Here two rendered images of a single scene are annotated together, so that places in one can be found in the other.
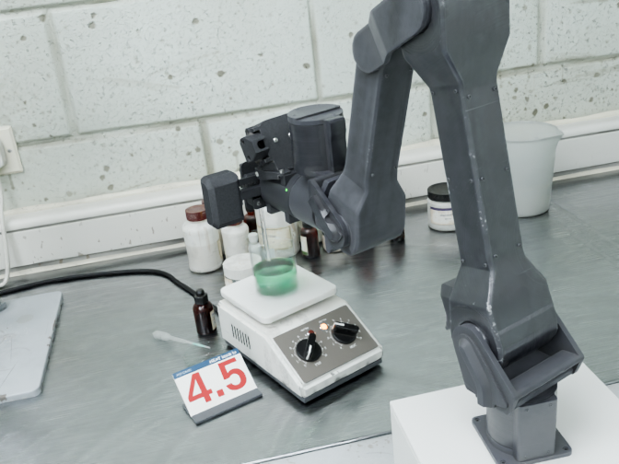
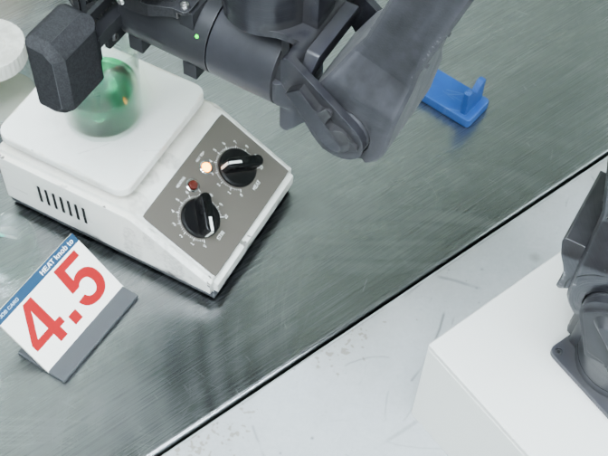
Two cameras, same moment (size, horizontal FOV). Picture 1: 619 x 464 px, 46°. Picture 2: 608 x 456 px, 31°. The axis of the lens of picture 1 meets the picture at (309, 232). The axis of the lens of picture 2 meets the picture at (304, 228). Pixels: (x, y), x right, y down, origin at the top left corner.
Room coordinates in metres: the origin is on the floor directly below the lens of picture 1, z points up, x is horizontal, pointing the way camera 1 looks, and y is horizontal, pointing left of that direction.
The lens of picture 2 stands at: (0.31, 0.20, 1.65)
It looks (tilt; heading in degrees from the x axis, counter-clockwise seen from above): 55 degrees down; 329
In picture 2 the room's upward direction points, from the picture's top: 3 degrees clockwise
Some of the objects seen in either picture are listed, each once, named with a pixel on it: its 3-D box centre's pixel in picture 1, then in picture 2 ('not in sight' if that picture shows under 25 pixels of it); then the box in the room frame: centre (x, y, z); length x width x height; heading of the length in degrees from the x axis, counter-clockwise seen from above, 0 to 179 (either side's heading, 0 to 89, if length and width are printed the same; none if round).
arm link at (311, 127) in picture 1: (334, 172); (309, 22); (0.70, -0.03, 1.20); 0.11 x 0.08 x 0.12; 31
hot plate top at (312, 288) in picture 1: (277, 290); (103, 113); (0.87, 0.05, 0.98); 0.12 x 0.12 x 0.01; 33
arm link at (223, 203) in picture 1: (290, 188); (174, 4); (0.79, 0.02, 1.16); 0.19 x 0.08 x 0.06; 121
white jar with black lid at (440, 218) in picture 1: (446, 206); not in sight; (1.22, -0.25, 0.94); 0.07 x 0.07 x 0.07
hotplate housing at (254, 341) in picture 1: (292, 325); (137, 160); (0.85, 0.04, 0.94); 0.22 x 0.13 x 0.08; 33
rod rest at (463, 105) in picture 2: not in sight; (434, 77); (0.83, -0.24, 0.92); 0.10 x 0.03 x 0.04; 23
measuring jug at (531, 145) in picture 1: (513, 168); not in sight; (1.27, -0.39, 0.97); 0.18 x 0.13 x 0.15; 50
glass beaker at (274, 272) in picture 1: (275, 263); (102, 80); (0.86, 0.05, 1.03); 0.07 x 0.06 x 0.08; 56
